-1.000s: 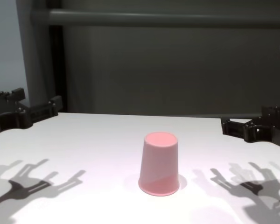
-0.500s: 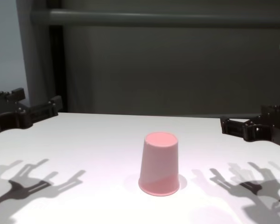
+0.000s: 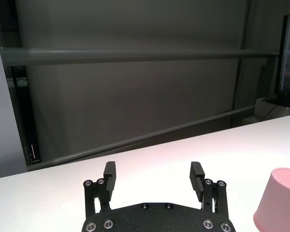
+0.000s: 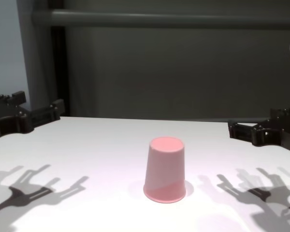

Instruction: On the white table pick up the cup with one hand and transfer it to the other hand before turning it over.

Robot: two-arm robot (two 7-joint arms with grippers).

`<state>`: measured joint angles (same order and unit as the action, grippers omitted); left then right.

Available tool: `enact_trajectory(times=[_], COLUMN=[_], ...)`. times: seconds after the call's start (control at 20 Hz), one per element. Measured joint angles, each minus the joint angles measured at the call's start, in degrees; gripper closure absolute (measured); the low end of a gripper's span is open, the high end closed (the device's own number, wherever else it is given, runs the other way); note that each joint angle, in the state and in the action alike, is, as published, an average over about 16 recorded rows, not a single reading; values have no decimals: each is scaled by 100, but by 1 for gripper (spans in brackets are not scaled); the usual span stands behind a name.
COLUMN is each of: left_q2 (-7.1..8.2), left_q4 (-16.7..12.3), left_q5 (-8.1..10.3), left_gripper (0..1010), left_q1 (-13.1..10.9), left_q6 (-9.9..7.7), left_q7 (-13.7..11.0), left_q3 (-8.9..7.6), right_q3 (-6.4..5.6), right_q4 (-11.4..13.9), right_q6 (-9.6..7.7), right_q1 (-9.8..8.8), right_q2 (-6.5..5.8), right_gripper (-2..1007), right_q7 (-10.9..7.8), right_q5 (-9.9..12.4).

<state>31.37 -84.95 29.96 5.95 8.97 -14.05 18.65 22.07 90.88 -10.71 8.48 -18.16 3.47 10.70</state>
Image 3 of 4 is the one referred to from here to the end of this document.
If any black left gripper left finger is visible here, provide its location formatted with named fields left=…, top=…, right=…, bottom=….
left=83, top=161, right=117, bottom=217

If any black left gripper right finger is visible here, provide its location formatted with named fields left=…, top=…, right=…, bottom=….
left=190, top=161, right=230, bottom=217

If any pink plastic cup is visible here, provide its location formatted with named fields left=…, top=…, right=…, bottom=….
left=253, top=167, right=290, bottom=232

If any white cabinet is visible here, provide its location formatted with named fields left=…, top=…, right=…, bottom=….
left=254, top=96, right=290, bottom=121

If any dark computer monitor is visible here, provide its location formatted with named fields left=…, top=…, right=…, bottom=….
left=275, top=14, right=290, bottom=99

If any black vertical post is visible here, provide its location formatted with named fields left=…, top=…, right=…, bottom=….
left=11, top=65, right=42, bottom=165

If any grey vertical frame post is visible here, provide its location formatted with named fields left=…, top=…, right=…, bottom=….
left=231, top=0, right=253, bottom=128

